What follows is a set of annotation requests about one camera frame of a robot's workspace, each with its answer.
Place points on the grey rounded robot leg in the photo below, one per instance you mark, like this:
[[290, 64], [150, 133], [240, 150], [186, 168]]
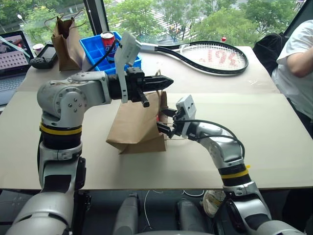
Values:
[[127, 215], [189, 215]]

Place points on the black handheld game console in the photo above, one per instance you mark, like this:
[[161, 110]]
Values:
[[45, 57]]

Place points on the open laptop computer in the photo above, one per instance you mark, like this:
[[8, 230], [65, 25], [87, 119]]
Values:
[[12, 63]]

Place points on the tall brown paper bag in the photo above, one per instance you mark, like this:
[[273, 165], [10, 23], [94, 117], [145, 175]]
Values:
[[67, 51]]

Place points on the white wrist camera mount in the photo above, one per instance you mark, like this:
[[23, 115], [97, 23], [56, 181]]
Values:
[[188, 105], [126, 47]]

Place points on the blue plastic compartment tray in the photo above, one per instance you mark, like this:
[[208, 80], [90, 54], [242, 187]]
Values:
[[94, 52]]

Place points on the small red white cap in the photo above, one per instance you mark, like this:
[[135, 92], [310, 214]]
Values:
[[223, 39]]

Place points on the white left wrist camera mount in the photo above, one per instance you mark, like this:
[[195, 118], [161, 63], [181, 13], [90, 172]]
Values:
[[126, 47]]

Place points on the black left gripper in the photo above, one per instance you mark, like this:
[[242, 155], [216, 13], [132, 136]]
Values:
[[134, 84]]

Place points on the wide brown paper bag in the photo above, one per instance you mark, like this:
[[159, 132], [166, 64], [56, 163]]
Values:
[[137, 127]]

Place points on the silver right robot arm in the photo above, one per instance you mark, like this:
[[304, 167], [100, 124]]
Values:
[[225, 149]]

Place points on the black white tennis racket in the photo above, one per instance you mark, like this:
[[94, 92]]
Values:
[[220, 57]]

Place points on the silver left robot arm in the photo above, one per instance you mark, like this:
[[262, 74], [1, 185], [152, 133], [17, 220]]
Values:
[[61, 98]]

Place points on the black window frame post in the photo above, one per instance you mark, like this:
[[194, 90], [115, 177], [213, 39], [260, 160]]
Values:
[[294, 14], [96, 14]]

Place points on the person in white shirt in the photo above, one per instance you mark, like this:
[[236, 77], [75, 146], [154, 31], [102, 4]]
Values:
[[298, 61]]

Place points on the red blue soda can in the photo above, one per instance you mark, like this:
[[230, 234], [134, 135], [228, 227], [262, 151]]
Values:
[[108, 45]]

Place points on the black backpack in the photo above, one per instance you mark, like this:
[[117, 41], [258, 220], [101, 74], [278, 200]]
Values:
[[269, 51]]

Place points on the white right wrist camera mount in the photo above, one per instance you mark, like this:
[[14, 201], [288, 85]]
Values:
[[188, 105]]

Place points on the small white pink cup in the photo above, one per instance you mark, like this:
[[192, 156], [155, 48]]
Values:
[[38, 49]]

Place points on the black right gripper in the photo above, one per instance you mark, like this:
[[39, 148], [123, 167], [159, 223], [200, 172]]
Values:
[[179, 122]]

